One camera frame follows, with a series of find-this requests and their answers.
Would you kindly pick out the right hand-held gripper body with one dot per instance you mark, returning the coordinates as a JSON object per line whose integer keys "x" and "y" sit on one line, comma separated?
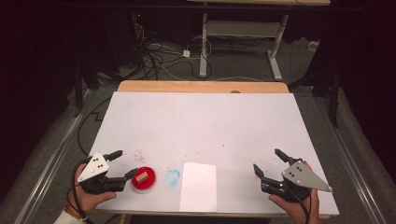
{"x": 300, "y": 179}

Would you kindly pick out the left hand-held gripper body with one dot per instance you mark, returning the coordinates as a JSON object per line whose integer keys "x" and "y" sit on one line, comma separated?
{"x": 93, "y": 166}

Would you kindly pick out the small wooden stamp block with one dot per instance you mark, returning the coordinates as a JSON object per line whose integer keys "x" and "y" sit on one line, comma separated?
{"x": 141, "y": 177}

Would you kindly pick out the red round lid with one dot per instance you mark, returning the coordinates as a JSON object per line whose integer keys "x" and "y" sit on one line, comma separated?
{"x": 144, "y": 183}

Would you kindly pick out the person's right hand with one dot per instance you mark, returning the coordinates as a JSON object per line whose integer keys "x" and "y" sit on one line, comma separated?
{"x": 295, "y": 208}

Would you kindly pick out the person's left hand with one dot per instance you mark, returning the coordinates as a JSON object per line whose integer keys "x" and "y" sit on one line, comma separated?
{"x": 91, "y": 200}

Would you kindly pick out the white paper sheet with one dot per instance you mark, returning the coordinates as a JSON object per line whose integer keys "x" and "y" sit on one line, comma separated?
{"x": 199, "y": 188}

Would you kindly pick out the large white board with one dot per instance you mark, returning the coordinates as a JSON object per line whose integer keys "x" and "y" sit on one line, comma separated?
{"x": 202, "y": 124}

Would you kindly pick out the wooden table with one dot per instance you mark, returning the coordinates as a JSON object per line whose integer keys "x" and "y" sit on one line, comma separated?
{"x": 186, "y": 86}

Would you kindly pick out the white power adapter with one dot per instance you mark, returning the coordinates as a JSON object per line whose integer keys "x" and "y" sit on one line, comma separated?
{"x": 186, "y": 53}

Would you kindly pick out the metal floor rail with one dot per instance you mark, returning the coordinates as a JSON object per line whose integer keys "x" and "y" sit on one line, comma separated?
{"x": 348, "y": 155}
{"x": 53, "y": 158}

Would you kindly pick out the white metal desk frame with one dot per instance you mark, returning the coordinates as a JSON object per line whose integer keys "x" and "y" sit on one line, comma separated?
{"x": 244, "y": 29}

